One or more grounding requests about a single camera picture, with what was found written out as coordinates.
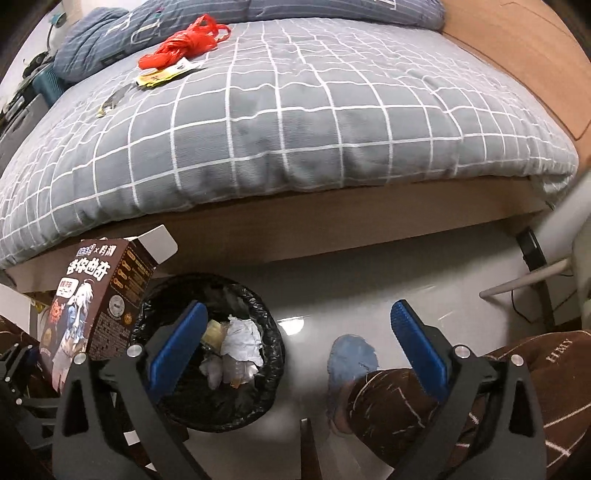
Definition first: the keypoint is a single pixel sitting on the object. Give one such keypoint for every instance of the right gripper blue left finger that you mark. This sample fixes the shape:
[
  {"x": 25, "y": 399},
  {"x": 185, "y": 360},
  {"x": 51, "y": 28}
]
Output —
[{"x": 171, "y": 348}]

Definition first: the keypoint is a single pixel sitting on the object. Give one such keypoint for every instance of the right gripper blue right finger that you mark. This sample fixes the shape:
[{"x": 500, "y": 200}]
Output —
[{"x": 425, "y": 347}]

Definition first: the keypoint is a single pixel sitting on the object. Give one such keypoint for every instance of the dark brown snack box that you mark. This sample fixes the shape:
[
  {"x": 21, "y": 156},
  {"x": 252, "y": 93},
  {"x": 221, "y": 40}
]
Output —
[{"x": 98, "y": 299}]

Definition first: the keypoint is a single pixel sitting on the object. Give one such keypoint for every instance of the black lined trash bin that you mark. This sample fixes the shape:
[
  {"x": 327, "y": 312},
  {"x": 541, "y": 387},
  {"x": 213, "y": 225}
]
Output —
[{"x": 232, "y": 378}]

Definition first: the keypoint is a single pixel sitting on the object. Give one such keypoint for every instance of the blue slipper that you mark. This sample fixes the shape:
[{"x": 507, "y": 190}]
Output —
[{"x": 351, "y": 359}]

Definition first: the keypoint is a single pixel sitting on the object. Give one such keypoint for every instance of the small yellow wrapper strip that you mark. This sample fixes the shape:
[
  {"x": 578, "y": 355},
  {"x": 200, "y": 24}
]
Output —
[{"x": 112, "y": 101}]

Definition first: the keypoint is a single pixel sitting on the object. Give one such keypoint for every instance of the grey checked bed mattress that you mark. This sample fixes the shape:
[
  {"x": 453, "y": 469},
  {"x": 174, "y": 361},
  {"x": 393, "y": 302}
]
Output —
[{"x": 283, "y": 105}]

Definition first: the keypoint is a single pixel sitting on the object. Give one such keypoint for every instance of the grey hard suitcase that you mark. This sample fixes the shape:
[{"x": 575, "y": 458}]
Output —
[{"x": 21, "y": 126}]

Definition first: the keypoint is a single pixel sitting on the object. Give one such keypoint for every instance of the yellow white snack wrapper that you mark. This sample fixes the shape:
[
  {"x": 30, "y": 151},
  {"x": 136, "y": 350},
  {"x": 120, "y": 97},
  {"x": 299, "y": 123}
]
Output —
[{"x": 160, "y": 77}]

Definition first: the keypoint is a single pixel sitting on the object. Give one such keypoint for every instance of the teal suitcase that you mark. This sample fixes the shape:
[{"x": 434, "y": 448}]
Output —
[{"x": 46, "y": 83}]

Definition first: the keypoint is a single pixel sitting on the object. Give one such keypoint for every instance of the blue striped duvet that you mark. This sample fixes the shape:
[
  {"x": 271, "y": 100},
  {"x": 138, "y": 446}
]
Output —
[{"x": 107, "y": 35}]

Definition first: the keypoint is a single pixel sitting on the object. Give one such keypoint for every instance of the red plastic bag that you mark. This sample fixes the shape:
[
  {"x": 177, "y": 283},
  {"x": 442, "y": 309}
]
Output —
[{"x": 200, "y": 37}]

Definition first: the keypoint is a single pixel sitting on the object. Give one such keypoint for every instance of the wooden headboard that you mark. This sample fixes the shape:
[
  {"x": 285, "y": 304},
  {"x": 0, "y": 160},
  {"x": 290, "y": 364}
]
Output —
[{"x": 528, "y": 40}]

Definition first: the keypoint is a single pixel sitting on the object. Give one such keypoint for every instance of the desk lamp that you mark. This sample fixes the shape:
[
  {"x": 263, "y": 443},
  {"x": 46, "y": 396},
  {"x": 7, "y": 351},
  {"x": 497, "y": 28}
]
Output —
[{"x": 56, "y": 21}]

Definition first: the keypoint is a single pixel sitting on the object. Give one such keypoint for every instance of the wooden bed frame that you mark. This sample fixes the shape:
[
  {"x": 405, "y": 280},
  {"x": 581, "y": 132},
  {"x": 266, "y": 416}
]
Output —
[{"x": 267, "y": 229}]

